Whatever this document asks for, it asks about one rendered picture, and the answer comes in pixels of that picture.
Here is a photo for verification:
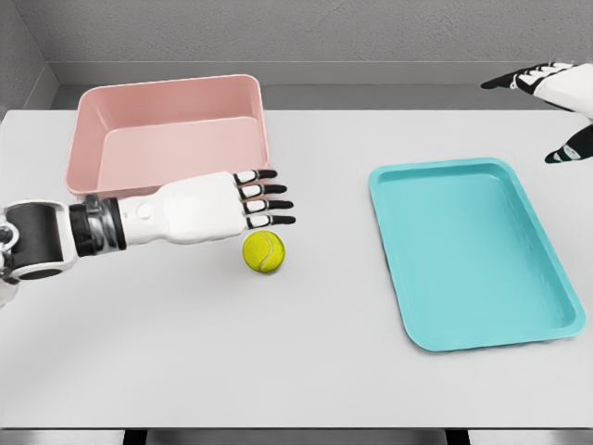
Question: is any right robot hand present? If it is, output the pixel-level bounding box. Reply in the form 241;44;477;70
480;61;593;164

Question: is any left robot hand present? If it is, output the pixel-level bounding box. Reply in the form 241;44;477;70
160;168;297;246

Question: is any yellow tennis ball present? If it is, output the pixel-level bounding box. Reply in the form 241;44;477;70
242;230;286;274

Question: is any pink plastic basket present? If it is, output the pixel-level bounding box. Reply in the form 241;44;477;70
63;73;272;203

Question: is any blue plastic tray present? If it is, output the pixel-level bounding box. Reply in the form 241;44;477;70
368;157;587;355

